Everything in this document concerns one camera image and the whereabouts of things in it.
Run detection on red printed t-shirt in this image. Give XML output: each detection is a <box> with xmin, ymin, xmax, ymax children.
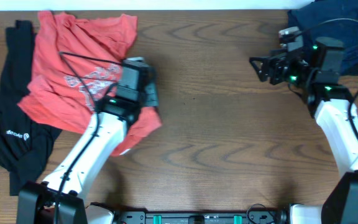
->
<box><xmin>17</xmin><ymin>11</ymin><xmax>163</xmax><ymax>157</ymax></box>

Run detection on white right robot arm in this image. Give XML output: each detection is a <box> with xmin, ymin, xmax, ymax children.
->
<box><xmin>249</xmin><ymin>37</ymin><xmax>358</xmax><ymax>223</ymax></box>

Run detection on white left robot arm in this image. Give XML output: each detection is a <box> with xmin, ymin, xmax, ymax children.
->
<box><xmin>16</xmin><ymin>57</ymin><xmax>158</xmax><ymax>223</ymax></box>

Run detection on navy blue folded garment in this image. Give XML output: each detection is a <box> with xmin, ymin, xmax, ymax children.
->
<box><xmin>287</xmin><ymin>0</ymin><xmax>358</xmax><ymax>76</ymax></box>

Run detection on black t-shirt white logo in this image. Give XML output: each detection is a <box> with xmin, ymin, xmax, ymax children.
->
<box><xmin>0</xmin><ymin>21</ymin><xmax>61</xmax><ymax>196</ymax></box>

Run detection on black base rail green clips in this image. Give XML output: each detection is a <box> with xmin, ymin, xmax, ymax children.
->
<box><xmin>88</xmin><ymin>202</ymin><xmax>288</xmax><ymax>224</ymax></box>

